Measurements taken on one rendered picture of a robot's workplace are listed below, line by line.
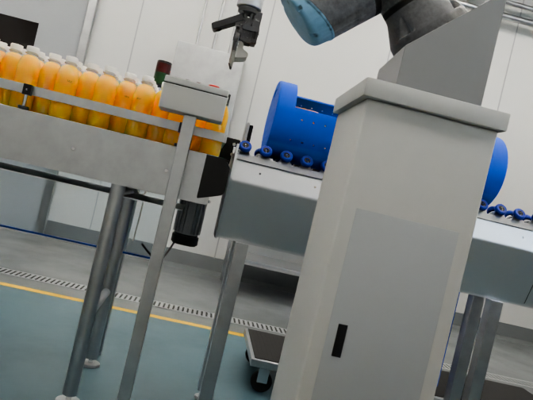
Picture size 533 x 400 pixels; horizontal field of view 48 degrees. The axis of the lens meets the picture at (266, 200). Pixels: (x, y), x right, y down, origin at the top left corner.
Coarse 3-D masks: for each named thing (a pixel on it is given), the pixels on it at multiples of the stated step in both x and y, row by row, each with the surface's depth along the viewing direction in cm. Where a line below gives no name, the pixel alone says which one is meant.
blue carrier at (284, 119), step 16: (288, 96) 208; (272, 112) 215; (288, 112) 206; (304, 112) 207; (320, 112) 232; (272, 128) 206; (288, 128) 206; (304, 128) 207; (320, 128) 207; (272, 144) 210; (288, 144) 209; (304, 144) 209; (320, 144) 209; (496, 144) 219; (320, 160) 213; (496, 160) 216; (496, 176) 215; (496, 192) 218
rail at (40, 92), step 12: (0, 84) 188; (12, 84) 189; (36, 96) 190; (48, 96) 190; (60, 96) 191; (72, 96) 191; (84, 108) 192; (96, 108) 192; (108, 108) 192; (120, 108) 193; (132, 120) 194; (144, 120) 194; (156, 120) 194; (168, 120) 195; (204, 132) 196; (216, 132) 197
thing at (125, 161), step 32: (0, 128) 187; (32, 128) 188; (64, 128) 189; (96, 128) 190; (32, 160) 188; (64, 160) 189; (96, 160) 190; (128, 160) 192; (160, 160) 193; (192, 160) 194; (224, 160) 195; (128, 192) 216; (160, 192) 193; (192, 192) 194; (128, 224) 234; (96, 256) 193; (96, 288) 193; (96, 320) 232; (96, 352) 233; (64, 384) 193
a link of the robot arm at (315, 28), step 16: (288, 0) 135; (304, 0) 132; (320, 0) 132; (336, 0) 132; (352, 0) 133; (368, 0) 134; (288, 16) 143; (304, 16) 132; (320, 16) 132; (336, 16) 133; (352, 16) 135; (368, 16) 137; (304, 32) 139; (320, 32) 135; (336, 32) 137
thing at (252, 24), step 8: (240, 8) 206; (248, 8) 205; (248, 16) 209; (256, 16) 207; (240, 24) 205; (248, 24) 207; (256, 24) 207; (240, 32) 205; (248, 32) 206; (256, 32) 206; (240, 40) 209; (248, 40) 206; (256, 40) 205
